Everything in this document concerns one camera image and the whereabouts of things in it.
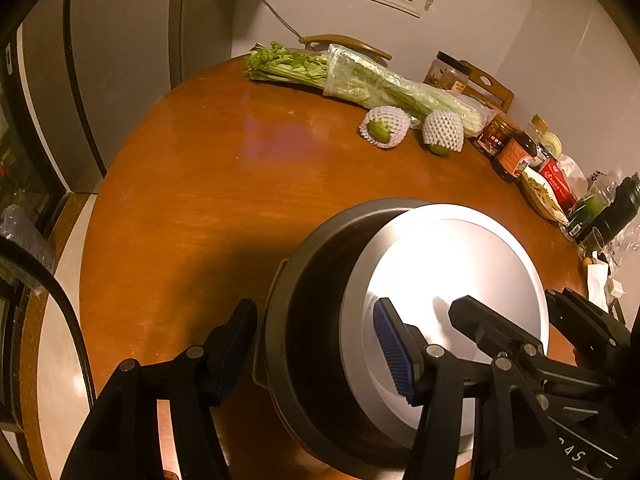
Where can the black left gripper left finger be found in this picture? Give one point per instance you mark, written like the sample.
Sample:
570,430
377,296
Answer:
120,440

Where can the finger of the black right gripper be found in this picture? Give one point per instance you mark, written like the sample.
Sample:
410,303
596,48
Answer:
594,333
493,333

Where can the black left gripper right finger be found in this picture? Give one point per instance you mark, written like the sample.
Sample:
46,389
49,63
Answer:
513,438

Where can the stainless steel bowl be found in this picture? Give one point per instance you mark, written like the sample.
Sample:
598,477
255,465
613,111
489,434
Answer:
302,361

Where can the large red noodle cup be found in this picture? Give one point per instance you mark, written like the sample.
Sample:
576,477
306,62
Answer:
422,261

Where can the white paper napkin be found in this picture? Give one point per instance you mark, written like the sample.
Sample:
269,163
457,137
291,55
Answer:
597,276

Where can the clear plastic cup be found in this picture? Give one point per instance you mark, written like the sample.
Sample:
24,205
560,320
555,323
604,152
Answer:
591,245

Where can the black thermos flask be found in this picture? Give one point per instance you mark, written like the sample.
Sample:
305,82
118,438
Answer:
625,206

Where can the clear bottle green liquid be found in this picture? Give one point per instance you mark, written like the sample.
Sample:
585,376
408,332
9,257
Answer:
600,195

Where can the white dish with food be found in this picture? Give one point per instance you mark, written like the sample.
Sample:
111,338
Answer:
540,196

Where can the red tissue pack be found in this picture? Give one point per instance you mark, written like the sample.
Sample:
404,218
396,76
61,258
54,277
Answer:
567,181

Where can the dark soy sauce bottle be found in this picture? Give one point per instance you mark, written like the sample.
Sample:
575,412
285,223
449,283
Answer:
515,156

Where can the chili sauce glass jar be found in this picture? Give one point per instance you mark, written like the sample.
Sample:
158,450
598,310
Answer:
496,134

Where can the right foam-netted green fruit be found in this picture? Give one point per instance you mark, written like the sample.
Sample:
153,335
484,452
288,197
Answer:
443,133

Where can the foam-netted green fruit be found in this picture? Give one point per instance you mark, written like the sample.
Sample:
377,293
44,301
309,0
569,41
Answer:
385,126
443,133

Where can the left foam-netted green fruit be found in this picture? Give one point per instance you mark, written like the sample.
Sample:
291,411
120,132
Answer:
385,126

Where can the crumpled plastic bottle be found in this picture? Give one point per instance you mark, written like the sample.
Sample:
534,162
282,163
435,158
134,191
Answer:
16,226

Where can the wooden chair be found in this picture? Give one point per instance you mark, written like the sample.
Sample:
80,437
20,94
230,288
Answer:
487,89
347,42

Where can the black-lidded glass jar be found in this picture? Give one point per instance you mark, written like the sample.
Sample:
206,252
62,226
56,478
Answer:
448,73

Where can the celery in plastic bag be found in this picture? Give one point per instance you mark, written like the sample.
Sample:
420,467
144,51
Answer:
347,75

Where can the grey refrigerator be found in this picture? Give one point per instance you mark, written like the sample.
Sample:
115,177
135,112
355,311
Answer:
78,75

